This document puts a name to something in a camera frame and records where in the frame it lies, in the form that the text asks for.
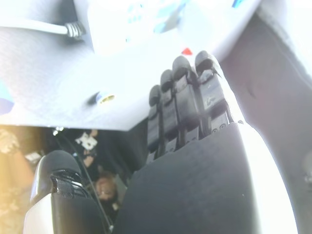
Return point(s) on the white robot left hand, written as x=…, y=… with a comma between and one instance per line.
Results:
x=190, y=185

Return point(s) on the white power strip blue sockets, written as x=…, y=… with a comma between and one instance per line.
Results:
x=109, y=24

